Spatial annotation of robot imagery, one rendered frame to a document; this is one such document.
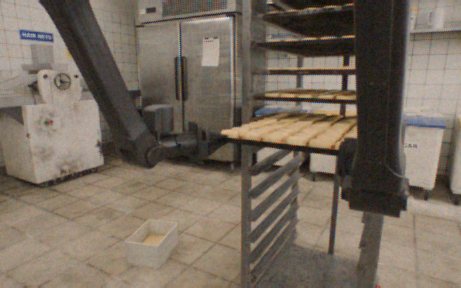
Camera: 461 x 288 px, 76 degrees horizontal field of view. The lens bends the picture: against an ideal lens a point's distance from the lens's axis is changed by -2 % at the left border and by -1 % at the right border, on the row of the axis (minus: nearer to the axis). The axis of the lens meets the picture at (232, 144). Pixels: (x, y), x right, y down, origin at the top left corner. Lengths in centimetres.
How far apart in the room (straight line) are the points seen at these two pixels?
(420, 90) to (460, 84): 34
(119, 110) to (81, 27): 15
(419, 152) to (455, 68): 103
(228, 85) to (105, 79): 278
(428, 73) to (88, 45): 350
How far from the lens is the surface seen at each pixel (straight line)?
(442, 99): 378
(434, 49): 378
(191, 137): 74
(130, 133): 62
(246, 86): 105
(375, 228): 104
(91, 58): 56
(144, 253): 196
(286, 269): 169
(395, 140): 38
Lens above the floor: 112
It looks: 13 degrees down
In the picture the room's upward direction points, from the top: straight up
